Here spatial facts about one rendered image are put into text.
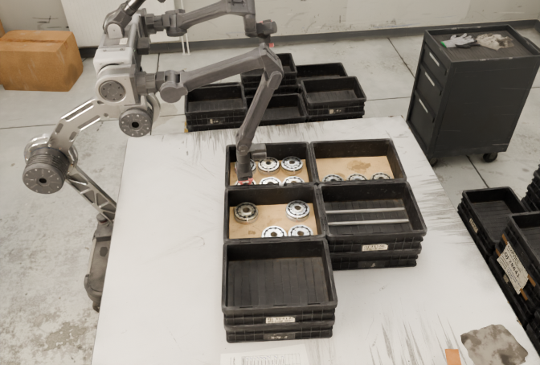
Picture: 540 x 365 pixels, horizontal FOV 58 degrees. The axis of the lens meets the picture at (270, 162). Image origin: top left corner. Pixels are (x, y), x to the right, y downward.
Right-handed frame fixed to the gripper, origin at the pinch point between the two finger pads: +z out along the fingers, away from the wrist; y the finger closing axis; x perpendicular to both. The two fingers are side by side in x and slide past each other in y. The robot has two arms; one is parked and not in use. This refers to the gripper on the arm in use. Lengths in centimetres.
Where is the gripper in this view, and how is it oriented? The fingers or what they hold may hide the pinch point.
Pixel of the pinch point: (244, 184)
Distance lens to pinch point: 220.1
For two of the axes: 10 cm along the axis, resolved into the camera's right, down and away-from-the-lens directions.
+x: -9.8, 1.2, -1.2
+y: -1.7, -6.4, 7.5
